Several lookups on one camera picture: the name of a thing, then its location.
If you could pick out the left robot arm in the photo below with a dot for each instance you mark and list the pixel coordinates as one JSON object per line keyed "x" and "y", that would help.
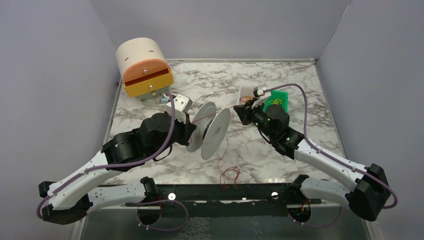
{"x": 72, "y": 198}

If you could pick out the green plastic bin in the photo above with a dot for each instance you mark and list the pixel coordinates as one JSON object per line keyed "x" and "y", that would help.
{"x": 277, "y": 98}

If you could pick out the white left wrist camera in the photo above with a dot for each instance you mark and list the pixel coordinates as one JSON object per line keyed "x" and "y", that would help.
{"x": 182, "y": 104}

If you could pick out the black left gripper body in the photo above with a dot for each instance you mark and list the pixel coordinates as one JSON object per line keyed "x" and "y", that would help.
{"x": 189, "y": 129}

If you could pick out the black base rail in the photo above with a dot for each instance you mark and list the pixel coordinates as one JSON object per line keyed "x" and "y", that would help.
{"x": 241, "y": 200}

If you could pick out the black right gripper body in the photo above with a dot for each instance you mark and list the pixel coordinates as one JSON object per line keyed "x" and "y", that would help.
{"x": 245, "y": 114}

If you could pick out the grey perforated cable spool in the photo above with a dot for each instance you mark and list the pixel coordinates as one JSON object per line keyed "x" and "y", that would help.
{"x": 211, "y": 128}

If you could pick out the beige and orange drawer cabinet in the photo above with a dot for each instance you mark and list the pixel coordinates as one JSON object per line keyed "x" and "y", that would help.
{"x": 144, "y": 70}

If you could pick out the translucent white plastic bin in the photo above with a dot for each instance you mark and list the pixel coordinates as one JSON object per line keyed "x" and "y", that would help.
{"x": 245, "y": 93}

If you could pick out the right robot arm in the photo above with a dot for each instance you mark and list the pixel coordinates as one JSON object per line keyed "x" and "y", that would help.
{"x": 363, "y": 189}

